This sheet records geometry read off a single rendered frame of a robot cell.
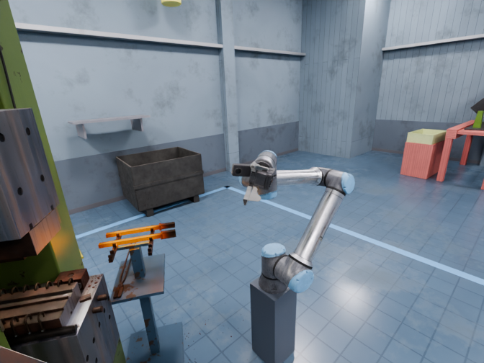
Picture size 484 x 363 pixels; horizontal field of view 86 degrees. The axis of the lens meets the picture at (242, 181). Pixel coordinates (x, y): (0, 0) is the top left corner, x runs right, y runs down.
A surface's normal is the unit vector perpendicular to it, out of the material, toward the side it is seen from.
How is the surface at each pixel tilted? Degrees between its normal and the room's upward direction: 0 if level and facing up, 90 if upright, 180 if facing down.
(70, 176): 90
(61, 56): 90
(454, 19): 90
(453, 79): 90
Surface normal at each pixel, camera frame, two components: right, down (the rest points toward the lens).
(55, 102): 0.67, 0.22
